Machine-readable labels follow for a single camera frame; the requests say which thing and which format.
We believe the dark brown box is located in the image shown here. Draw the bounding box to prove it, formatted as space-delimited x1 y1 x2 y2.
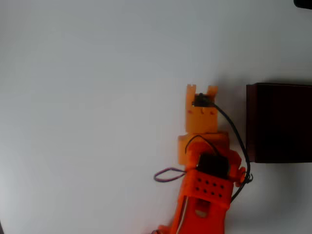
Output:
246 82 312 164

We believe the light orange camera mount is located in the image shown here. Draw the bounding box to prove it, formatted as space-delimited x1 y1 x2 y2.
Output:
186 83 219 134

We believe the black object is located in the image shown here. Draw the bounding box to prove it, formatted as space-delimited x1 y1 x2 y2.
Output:
293 0 312 10

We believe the black camera cable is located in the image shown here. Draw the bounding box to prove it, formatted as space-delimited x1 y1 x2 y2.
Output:
211 103 254 204

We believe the small black camera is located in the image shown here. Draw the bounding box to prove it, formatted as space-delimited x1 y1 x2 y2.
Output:
192 92 214 108

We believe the thin black servo wire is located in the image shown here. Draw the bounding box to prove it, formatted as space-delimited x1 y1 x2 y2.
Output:
184 135 221 157

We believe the purple blue wire loop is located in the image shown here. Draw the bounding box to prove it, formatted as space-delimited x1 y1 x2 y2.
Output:
154 167 188 183

